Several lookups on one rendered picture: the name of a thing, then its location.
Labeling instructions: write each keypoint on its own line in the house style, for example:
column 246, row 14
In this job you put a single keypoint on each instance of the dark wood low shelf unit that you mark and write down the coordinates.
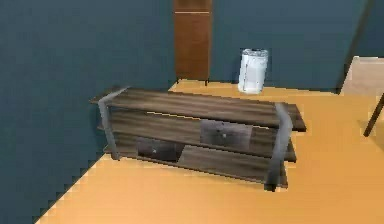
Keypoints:
column 200, row 110

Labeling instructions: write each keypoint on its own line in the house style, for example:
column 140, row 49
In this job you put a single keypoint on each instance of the brown wooden tall cabinet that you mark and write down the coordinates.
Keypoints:
column 192, row 43

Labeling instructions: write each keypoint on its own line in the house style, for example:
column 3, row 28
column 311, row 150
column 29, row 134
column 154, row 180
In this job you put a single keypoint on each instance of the dark brown furniture leg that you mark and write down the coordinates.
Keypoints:
column 374, row 118

